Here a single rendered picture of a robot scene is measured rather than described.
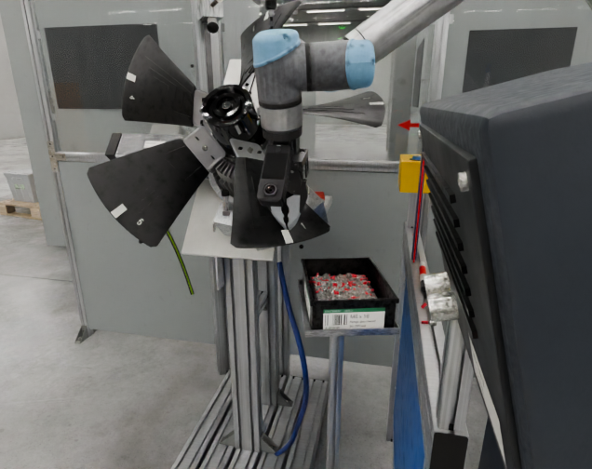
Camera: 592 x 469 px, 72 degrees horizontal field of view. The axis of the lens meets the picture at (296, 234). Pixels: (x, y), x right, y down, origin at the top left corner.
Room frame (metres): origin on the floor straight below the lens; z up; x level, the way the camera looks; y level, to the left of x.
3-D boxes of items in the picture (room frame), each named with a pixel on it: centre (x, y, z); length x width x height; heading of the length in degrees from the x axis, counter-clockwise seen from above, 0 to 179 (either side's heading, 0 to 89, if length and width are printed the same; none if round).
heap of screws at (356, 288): (0.78, -0.10, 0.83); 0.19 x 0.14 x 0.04; 4
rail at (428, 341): (0.82, -0.28, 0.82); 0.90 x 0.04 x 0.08; 168
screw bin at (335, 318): (0.78, -0.10, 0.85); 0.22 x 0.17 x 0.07; 4
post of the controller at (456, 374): (0.40, -0.19, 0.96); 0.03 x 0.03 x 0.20; 78
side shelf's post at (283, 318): (1.55, 0.05, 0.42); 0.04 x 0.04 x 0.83; 78
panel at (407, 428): (0.82, -0.28, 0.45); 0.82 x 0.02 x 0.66; 168
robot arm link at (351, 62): (0.74, -0.07, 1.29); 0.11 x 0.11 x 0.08; 0
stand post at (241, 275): (1.12, 0.16, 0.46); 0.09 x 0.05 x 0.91; 78
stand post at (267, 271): (1.35, 0.12, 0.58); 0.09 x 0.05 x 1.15; 78
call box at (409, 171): (1.21, -0.36, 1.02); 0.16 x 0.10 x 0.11; 168
